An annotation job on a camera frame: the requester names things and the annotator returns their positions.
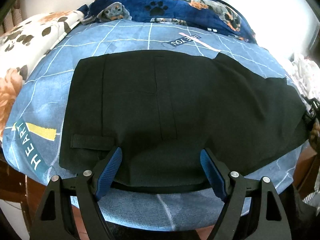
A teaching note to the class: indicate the beige patterned curtain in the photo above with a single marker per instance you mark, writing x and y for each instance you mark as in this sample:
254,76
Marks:
13,18

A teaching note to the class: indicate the black pants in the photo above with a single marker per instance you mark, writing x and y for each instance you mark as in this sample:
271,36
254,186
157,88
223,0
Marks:
163,107

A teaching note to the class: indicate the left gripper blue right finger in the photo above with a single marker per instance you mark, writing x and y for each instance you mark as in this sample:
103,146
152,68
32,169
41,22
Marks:
252,208

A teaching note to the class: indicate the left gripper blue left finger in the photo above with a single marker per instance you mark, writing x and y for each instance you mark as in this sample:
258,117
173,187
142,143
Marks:
54,217

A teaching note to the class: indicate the white floral pillow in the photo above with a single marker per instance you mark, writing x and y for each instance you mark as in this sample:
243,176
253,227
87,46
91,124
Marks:
24,46

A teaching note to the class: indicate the blue dog print blanket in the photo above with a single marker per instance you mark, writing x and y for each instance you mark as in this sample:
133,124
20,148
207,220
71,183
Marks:
211,15

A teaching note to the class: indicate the white patterned cloth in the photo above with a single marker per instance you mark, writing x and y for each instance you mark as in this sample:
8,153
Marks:
306,76

